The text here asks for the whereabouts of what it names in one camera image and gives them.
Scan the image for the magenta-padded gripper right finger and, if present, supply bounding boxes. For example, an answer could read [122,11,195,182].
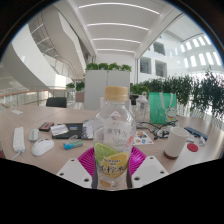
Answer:
[126,146,170,190]

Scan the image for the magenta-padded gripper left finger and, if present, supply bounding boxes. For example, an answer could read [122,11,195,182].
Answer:
[55,146,99,190]

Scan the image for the clear lemon-label drink bottle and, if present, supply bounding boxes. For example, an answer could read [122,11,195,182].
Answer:
[92,85,137,192]

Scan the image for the blue green tube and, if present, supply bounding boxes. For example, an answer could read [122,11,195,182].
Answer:
[63,139,84,151]

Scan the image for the colourful sticker sheet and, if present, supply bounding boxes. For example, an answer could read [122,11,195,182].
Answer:
[133,130,155,146]

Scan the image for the white mug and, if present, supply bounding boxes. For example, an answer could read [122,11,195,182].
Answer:
[163,126,190,160]

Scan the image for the white computer mouse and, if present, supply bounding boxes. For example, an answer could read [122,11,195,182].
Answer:
[31,138,55,157]

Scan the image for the black notebook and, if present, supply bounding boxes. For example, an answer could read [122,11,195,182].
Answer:
[51,122,84,140]

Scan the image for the silver foil bag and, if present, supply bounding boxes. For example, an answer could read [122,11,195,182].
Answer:
[80,118,96,140]

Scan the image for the white card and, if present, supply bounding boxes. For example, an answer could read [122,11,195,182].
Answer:
[49,123,70,137]

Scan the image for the flat round red coaster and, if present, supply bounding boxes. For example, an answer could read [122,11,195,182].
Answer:
[186,142,199,153]

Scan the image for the small black red box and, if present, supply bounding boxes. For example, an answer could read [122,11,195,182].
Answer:
[38,121,55,132]

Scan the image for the small grey oval device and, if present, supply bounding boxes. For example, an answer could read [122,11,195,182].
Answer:
[28,128,40,143]

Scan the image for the small white packet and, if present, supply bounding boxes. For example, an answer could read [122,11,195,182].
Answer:
[198,136,207,148]

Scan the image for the clear shaker bottle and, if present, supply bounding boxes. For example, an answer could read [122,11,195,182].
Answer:
[134,92,150,124]

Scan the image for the green tote bag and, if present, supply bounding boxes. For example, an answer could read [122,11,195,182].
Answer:
[148,91,178,125]

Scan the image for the white power strip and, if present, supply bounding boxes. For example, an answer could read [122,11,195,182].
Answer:
[11,126,26,160]

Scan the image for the black chair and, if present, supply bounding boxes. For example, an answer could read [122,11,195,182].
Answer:
[45,96,68,109]

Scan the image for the brown planter with plants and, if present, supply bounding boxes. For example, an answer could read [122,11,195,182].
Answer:
[65,81,86,103]

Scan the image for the white cabinet with plants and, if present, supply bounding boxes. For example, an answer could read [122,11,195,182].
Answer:
[83,62,133,111]

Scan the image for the green plant hedge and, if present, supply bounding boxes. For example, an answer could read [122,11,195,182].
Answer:
[129,68,224,119]

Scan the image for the ceiling light strips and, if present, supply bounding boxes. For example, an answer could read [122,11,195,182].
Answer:
[78,2,161,54]

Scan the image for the black tangled cables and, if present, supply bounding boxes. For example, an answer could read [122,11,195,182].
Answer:
[136,120,179,140]

